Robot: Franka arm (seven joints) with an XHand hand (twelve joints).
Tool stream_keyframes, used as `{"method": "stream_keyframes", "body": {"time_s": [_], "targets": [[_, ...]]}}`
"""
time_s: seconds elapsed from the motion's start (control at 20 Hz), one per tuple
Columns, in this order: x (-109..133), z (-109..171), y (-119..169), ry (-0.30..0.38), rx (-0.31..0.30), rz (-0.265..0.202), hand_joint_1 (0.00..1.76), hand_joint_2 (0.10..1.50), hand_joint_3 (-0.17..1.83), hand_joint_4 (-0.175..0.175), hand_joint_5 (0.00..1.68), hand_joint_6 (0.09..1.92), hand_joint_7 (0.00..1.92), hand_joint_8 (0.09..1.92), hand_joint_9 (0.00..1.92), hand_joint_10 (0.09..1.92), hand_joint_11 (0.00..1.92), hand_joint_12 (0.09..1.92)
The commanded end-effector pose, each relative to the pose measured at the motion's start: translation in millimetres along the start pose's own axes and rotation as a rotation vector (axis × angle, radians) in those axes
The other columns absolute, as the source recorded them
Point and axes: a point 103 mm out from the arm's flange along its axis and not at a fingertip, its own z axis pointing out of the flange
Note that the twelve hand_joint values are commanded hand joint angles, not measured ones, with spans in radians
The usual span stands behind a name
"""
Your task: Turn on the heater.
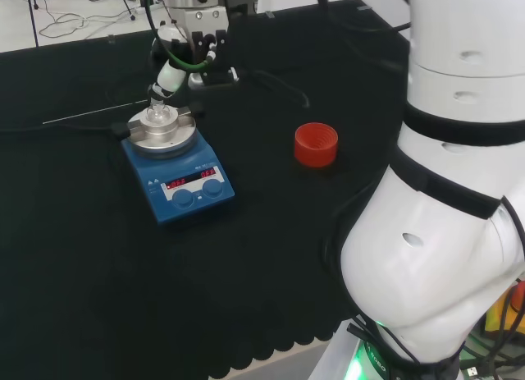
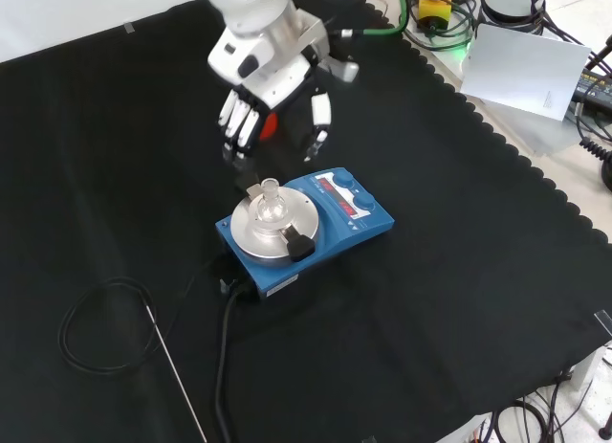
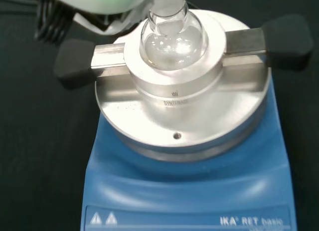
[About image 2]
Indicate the clear round-bottom glass flask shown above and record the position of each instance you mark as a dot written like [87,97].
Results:
[269,208]

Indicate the black bench cloth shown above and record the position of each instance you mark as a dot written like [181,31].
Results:
[430,223]

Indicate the heater with blue base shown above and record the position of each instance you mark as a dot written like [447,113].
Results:
[334,242]

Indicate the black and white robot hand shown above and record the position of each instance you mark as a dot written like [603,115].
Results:
[282,86]

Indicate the black power adapter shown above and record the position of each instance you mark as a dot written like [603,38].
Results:
[595,86]

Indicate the yellow stop button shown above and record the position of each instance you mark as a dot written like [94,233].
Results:
[435,7]

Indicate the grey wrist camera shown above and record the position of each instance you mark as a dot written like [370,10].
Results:
[345,71]

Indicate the clear tape piece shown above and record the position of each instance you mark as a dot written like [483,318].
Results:
[128,28]
[603,321]

